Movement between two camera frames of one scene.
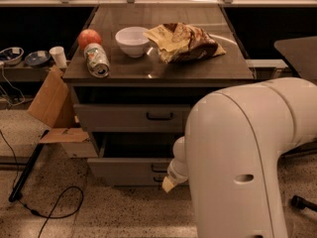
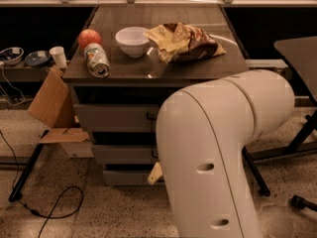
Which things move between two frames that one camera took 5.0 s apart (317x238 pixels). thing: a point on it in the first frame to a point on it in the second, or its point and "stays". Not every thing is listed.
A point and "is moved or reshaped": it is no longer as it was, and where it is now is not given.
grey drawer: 131,160 is moved or reshaped
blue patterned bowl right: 38,58 stays
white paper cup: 59,57 stays
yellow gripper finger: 166,184 to 156,174
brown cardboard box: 54,105 stays
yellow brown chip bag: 183,43 stays
